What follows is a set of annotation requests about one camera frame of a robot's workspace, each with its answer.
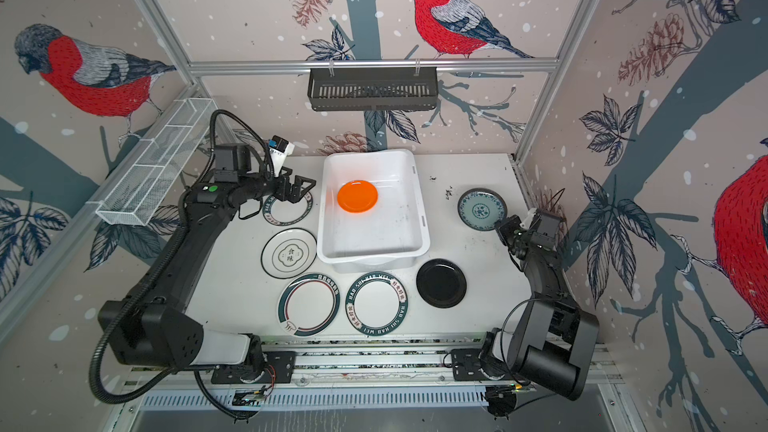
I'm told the blue floral green plate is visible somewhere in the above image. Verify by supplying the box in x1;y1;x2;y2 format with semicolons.
457;188;508;232

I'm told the orange plate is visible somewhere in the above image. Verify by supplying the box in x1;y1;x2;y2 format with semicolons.
337;180;379;213

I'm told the white plate green lettered rim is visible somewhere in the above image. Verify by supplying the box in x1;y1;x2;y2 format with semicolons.
344;271;409;337

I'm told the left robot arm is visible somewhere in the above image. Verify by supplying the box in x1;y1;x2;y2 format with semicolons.
90;144;317;373

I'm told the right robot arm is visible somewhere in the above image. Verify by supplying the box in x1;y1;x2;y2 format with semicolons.
482;209;599;401

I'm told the white plastic bin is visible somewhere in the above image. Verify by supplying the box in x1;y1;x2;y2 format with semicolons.
317;149;431;273

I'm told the white plate dark lettered rim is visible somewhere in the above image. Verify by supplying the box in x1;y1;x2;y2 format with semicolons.
262;192;314;227

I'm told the white plate black line pattern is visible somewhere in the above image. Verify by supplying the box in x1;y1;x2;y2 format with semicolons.
260;228;317;279

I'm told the white plate green red rim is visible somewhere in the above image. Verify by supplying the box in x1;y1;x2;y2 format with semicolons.
277;273;341;337

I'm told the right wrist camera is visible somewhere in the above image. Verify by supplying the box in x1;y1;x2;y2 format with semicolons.
521;208;541;230

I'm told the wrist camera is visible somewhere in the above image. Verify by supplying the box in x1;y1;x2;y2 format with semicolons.
521;208;541;230
268;135;295;177

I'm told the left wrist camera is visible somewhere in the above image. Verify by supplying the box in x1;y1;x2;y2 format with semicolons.
268;135;295;177

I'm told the black wall basket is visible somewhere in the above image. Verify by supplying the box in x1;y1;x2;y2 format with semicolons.
307;67;439;112

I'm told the white wire mesh basket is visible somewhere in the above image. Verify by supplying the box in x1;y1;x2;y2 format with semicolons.
96;98;216;226

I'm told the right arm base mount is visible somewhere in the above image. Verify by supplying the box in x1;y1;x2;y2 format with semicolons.
444;348;532;386

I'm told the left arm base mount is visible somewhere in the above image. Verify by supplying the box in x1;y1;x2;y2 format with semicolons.
211;351;296;385

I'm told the black corrugated cable conduit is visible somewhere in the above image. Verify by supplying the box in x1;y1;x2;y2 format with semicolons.
88;109;277;406

